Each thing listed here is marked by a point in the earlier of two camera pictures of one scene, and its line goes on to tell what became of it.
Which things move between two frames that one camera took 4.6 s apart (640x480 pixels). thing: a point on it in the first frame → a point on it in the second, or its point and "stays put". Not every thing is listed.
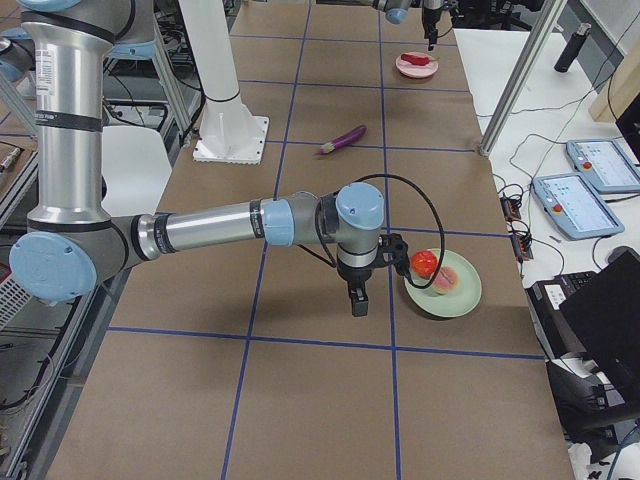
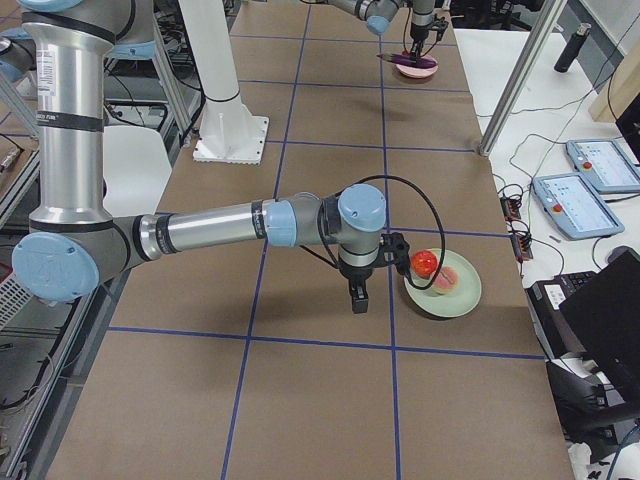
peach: x=446 y=280 stays put
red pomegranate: x=424 y=263 stays put
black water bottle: x=572 y=48 stays put
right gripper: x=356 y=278 stays put
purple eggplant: x=346 y=138 → x=409 y=60
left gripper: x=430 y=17 → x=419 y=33
